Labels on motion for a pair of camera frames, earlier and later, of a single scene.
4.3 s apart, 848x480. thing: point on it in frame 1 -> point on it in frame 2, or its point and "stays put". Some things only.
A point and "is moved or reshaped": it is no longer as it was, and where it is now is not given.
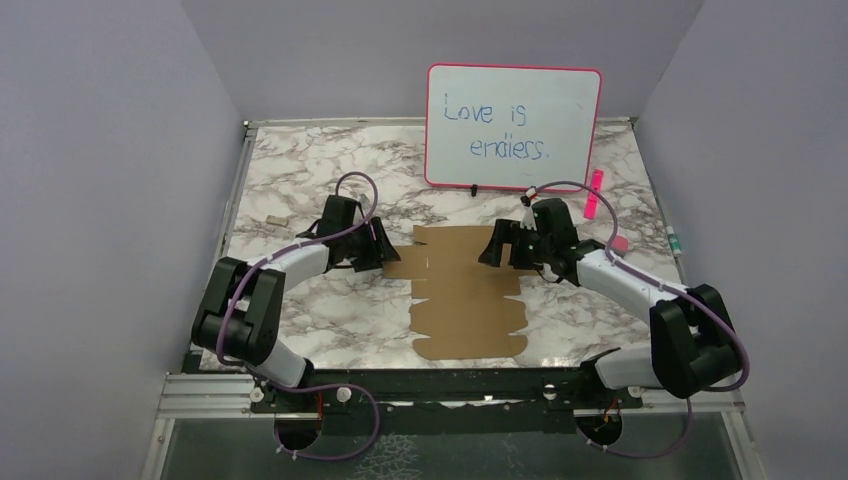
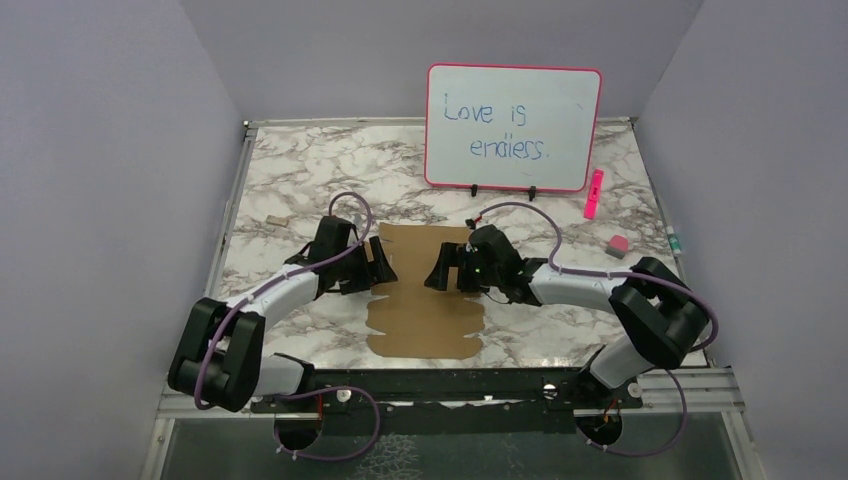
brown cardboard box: x=468 y=313 is moved or reshaped
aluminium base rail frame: x=228 y=395 stays put
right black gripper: x=507 y=231 -> x=453 y=255
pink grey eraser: x=620 y=245 stays put
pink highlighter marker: x=592 y=205 stays put
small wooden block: x=273 y=219 stays put
